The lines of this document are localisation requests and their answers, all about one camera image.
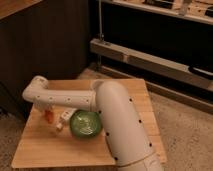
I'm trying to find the dark wooden cabinet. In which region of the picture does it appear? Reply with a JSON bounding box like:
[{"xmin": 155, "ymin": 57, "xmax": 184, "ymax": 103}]
[{"xmin": 0, "ymin": 0, "xmax": 89, "ymax": 115}]

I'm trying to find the white plastic bottle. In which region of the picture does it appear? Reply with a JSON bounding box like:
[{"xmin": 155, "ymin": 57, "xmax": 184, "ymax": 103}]
[{"xmin": 56, "ymin": 108, "xmax": 77, "ymax": 131}]

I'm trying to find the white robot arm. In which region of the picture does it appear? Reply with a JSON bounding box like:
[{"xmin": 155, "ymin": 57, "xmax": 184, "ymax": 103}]
[{"xmin": 22, "ymin": 76, "xmax": 164, "ymax": 171}]

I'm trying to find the metal pole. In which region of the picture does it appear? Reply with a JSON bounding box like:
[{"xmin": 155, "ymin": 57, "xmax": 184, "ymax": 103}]
[{"xmin": 98, "ymin": 0, "xmax": 104, "ymax": 41}]

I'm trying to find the wooden shelf unit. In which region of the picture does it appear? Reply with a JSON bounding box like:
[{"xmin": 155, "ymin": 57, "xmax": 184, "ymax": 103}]
[{"xmin": 90, "ymin": 0, "xmax": 213, "ymax": 92}]

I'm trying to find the wooden table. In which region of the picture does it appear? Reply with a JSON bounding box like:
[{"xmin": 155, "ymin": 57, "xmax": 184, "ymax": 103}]
[{"xmin": 12, "ymin": 79, "xmax": 162, "ymax": 171}]

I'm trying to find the green bowl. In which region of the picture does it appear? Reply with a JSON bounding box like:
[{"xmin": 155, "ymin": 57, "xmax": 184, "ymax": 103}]
[{"xmin": 69, "ymin": 110, "xmax": 102, "ymax": 138}]

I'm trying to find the orange red pepper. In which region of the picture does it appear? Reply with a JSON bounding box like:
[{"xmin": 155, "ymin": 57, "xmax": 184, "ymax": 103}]
[{"xmin": 45, "ymin": 110, "xmax": 54, "ymax": 124}]

